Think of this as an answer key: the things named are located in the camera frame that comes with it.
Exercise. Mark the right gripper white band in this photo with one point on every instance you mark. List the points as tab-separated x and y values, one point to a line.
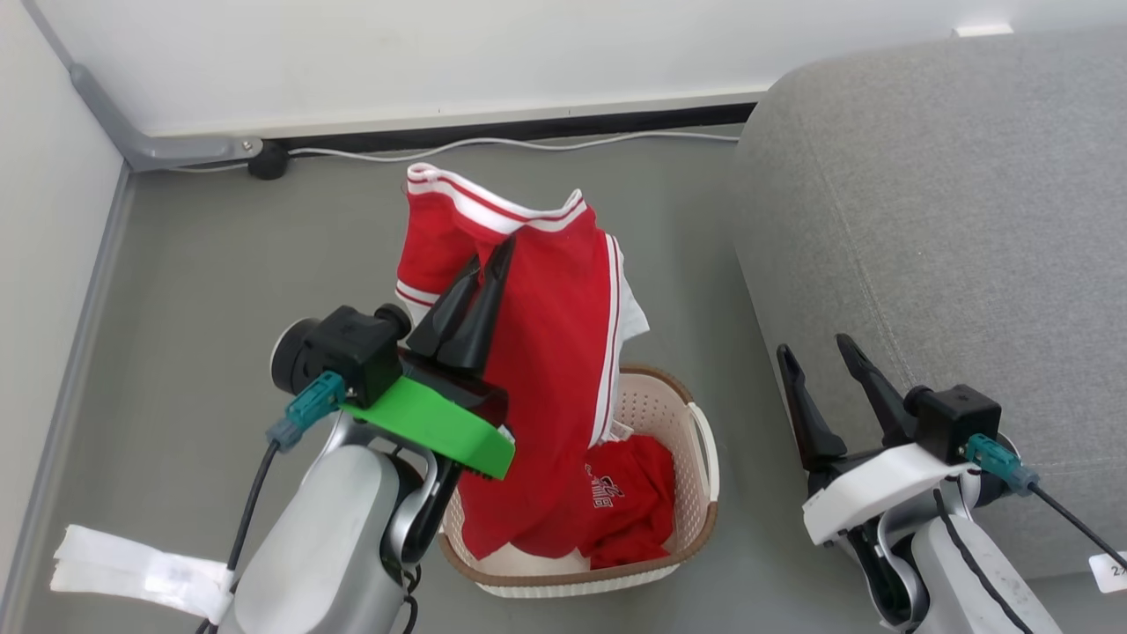
872	493

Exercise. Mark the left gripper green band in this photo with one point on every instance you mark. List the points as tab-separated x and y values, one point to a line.
431	427

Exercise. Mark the red shorts white stripes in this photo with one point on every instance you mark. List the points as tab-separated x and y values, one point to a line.
550	352

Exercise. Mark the red basketball jersey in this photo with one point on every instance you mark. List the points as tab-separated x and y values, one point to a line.
629	502

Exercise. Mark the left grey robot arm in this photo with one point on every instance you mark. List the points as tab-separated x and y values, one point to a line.
326	537

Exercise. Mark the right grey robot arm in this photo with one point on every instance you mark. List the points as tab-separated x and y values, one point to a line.
977	572

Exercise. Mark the white perforated laundry basket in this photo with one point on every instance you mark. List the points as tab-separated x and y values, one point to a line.
691	458

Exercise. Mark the grey fabric sofa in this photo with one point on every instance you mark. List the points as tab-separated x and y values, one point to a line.
951	246

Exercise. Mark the black baseboard strip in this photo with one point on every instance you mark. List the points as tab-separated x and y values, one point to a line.
528	128

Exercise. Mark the black round floor puck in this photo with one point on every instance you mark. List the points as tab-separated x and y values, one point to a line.
268	162

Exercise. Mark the white paper tag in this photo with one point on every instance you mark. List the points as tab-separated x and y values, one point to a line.
1111	572

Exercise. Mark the white tape label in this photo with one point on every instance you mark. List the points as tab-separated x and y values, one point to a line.
141	571

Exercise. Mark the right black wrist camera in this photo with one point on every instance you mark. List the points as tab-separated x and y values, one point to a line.
955	423

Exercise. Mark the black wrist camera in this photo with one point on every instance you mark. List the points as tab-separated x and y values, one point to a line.
348	352
955	423

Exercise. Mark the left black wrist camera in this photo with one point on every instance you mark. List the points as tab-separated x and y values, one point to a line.
348	352

